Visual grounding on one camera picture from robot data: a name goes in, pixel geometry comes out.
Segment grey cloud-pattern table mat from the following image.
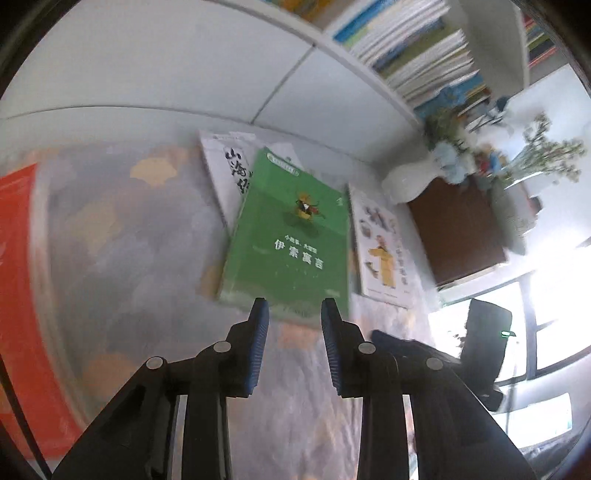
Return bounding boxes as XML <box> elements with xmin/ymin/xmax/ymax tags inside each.
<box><xmin>0</xmin><ymin>137</ymin><xmax>445</xmax><ymax>480</ymax></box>

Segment white vase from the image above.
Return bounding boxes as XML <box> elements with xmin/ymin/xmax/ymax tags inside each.
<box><xmin>382</xmin><ymin>156</ymin><xmax>452</xmax><ymax>207</ymax></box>

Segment green plant sprigs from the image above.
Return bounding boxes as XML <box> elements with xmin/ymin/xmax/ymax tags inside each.
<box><xmin>500</xmin><ymin>112</ymin><xmax>585</xmax><ymax>186</ymax></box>

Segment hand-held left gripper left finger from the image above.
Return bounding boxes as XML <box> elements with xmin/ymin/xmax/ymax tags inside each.
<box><xmin>53</xmin><ymin>298</ymin><xmax>271</xmax><ymax>480</ymax></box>

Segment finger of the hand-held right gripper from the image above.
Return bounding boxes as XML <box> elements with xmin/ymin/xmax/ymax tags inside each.
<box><xmin>372</xmin><ymin>329</ymin><xmax>463</xmax><ymax>370</ymax></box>

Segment red book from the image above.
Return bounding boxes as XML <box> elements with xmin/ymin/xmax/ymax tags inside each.
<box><xmin>0</xmin><ymin>162</ymin><xmax>92</xmax><ymax>461</ymax></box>

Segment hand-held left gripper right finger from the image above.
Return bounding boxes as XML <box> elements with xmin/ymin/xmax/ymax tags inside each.
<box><xmin>321</xmin><ymin>298</ymin><xmax>539</xmax><ymax>480</ymax></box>

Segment green book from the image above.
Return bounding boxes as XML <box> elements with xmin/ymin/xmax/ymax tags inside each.
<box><xmin>216</xmin><ymin>146</ymin><xmax>352</xmax><ymax>330</ymax></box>

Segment white book yellow-robed figure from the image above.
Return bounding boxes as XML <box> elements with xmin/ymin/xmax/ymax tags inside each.
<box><xmin>347</xmin><ymin>182</ymin><xmax>419</xmax><ymax>310</ymax></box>

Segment row of colourful shelf books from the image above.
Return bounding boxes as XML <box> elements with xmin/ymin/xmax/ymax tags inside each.
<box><xmin>521</xmin><ymin>13</ymin><xmax>558</xmax><ymax>71</ymax></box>

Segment bright window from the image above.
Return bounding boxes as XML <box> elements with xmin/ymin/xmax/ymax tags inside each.
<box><xmin>428</xmin><ymin>269</ymin><xmax>591</xmax><ymax>456</ymax></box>

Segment row of pale shelf books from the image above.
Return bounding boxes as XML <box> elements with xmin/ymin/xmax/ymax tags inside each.
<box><xmin>331</xmin><ymin>0</ymin><xmax>493</xmax><ymax>110</ymax></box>

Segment brown wooden cabinet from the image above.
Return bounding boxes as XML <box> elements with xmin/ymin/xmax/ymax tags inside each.
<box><xmin>405</xmin><ymin>176</ymin><xmax>544</xmax><ymax>290</ymax></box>

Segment white book black calligraphy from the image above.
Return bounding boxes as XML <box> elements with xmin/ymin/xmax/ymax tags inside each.
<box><xmin>198</xmin><ymin>129</ymin><xmax>306</xmax><ymax>237</ymax></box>

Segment white bookshelf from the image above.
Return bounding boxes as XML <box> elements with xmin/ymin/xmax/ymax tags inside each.
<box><xmin>0</xmin><ymin>0</ymin><xmax>580</xmax><ymax>160</ymax></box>

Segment glass vase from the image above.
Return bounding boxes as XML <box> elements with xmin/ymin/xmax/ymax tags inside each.
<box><xmin>488</xmin><ymin>184</ymin><xmax>542</xmax><ymax>256</ymax></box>

